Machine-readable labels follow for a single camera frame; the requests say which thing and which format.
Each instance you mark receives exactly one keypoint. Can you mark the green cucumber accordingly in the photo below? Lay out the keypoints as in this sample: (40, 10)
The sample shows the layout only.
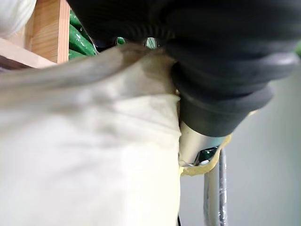
(151, 42)
(74, 17)
(120, 40)
(80, 41)

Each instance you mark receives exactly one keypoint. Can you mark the wooden produce crate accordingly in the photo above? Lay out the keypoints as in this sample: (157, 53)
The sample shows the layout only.
(44, 30)

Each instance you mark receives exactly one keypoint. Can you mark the white plastic-wrapped vegetable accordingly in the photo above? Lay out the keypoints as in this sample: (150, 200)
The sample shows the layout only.
(14, 14)

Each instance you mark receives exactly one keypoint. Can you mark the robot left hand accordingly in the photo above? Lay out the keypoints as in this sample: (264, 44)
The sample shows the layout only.
(211, 47)

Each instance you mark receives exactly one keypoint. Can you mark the cream cloth-lined basket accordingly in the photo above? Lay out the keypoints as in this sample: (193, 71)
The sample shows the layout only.
(89, 141)

